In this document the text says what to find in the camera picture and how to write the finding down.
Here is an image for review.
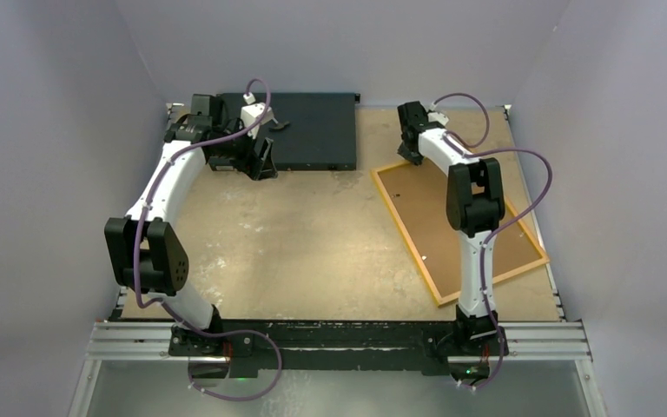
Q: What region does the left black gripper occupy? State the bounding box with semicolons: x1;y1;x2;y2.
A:
212;118;277;180

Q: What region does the yellow wooden picture frame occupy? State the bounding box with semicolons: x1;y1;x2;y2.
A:
370;148;551;308

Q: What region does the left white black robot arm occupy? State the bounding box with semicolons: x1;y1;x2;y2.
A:
104;91;277;355

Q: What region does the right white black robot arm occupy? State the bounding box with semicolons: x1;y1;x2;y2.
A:
397;101;505;354

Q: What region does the small black hammer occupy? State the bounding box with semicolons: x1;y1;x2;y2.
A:
268;112;290;131

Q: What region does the black flat box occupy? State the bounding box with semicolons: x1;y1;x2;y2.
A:
208;91;362;172

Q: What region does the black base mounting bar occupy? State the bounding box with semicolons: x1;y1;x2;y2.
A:
168;319;509;380

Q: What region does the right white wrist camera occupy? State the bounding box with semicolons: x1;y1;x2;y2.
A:
426;103;450;129

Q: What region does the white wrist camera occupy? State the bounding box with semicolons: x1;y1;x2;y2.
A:
426;103;450;129
240;91;274;139

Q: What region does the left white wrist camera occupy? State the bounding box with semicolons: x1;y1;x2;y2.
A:
240;91;274;139

